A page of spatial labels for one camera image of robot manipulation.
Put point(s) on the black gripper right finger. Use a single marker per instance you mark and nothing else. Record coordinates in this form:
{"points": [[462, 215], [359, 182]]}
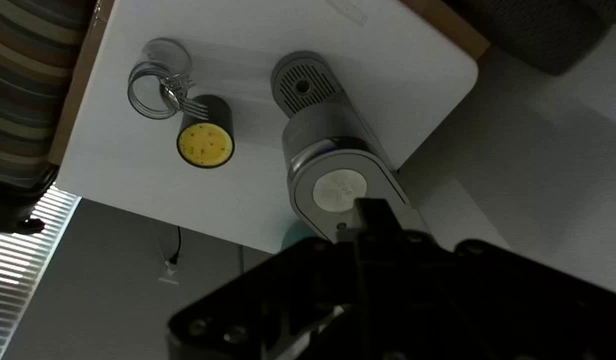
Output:
{"points": [[470, 302]]}

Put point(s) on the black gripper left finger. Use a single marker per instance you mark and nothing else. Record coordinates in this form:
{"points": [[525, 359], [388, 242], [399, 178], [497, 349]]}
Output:
{"points": [[256, 314]]}

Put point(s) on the grey coffee maker body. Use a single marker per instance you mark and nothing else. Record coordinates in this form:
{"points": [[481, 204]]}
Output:
{"points": [[318, 108]]}

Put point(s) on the dark candle jar yellow wax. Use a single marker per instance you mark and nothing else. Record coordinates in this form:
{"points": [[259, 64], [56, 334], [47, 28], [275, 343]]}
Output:
{"points": [[206, 141]]}

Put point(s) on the white plastic board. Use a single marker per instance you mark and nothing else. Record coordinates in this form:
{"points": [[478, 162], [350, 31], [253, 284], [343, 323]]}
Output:
{"points": [[400, 72]]}

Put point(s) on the window blinds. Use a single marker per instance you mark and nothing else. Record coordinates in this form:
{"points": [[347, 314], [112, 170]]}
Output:
{"points": [[26, 256]]}

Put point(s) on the clear glass jar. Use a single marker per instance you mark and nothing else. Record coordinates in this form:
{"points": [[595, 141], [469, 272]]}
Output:
{"points": [[161, 78]]}

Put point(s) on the striped sofa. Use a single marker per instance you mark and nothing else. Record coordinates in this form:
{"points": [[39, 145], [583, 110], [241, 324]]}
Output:
{"points": [[39, 48]]}

